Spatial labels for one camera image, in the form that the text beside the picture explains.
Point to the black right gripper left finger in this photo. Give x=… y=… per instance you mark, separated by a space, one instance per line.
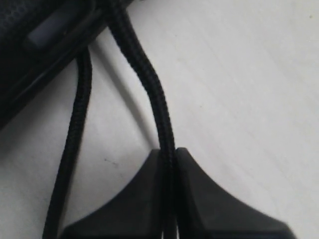
x=135 y=213

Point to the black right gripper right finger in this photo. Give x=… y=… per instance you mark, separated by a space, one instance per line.
x=204 y=210

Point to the black plastic carry case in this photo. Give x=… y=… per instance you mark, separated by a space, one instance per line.
x=38 y=39

